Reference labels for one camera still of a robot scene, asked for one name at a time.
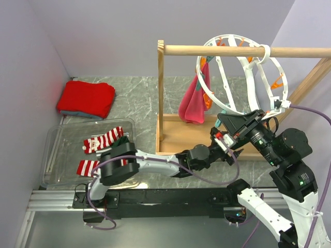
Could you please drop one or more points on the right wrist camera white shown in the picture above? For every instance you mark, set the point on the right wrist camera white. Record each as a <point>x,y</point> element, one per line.
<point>277,107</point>

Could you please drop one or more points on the red white striped sock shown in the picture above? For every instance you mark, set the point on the red white striped sock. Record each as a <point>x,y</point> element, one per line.
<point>85,167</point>

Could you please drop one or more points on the pink sock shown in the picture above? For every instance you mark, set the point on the pink sock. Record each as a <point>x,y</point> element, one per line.
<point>192,106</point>

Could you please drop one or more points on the folded red cloth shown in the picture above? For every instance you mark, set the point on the folded red cloth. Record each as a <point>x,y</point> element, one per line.
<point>95,99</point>

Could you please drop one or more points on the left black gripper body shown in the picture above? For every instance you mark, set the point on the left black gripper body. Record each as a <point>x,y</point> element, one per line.
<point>225,156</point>

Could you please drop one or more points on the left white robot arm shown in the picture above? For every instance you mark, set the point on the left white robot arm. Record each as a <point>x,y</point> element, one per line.
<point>124,161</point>

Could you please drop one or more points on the grey folded cloth underneath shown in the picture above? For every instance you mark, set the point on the grey folded cloth underneath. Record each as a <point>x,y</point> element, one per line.
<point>79,114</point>

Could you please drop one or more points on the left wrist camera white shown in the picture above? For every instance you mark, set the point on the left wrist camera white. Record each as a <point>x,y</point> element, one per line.
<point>224,141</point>

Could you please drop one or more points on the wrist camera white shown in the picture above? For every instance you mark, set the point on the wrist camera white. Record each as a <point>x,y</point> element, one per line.
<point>224,141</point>
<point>277,107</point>

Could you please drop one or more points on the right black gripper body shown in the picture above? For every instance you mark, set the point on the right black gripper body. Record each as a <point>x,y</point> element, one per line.
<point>258,135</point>

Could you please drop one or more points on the orange clothes peg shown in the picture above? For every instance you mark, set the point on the orange clothes peg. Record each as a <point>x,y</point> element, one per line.
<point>207,102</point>

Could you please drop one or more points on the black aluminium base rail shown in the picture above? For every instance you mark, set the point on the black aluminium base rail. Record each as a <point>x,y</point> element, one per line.
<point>140,203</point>

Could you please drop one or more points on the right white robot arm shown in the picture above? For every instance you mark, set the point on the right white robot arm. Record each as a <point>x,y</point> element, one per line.
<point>294,180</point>

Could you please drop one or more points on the clear plastic bin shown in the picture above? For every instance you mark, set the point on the clear plastic bin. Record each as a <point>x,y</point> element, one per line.
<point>63,151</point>

